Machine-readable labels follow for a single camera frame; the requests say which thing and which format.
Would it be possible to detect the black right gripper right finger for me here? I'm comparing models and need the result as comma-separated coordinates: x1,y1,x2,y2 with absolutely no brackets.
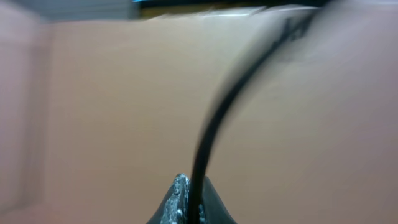
199,176,236,224

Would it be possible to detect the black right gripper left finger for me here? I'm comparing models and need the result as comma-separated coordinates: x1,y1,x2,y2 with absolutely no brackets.
147,174,190,224

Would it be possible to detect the black usb cable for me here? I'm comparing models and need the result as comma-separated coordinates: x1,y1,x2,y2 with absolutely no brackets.
186,12,318,224

